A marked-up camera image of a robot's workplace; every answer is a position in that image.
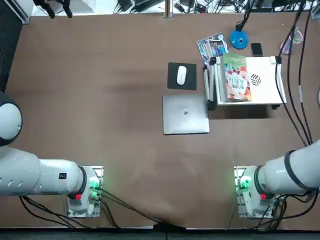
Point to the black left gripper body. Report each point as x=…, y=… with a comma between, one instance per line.
x=40, y=2

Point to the blue desk lamp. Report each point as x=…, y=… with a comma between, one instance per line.
x=237, y=40

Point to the green cover book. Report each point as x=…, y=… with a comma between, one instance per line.
x=236, y=77

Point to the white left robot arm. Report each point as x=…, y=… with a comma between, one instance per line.
x=37, y=175

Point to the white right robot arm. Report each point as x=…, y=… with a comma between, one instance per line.
x=280, y=172

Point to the white folding book stand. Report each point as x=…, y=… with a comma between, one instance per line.
x=267, y=95

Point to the white computer mouse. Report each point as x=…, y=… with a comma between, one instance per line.
x=181, y=75

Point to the black mouse pad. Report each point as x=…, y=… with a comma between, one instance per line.
x=191, y=77

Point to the plastic wrapped comic magazine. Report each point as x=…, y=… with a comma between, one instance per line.
x=212, y=47

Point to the grey laptop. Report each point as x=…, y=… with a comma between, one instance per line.
x=186, y=115

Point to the black folding phone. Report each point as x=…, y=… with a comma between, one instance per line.
x=256, y=48

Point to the pink mesh pen cup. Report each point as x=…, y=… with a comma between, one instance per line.
x=287, y=48

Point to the aluminium frame post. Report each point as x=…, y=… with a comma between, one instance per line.
x=168, y=10

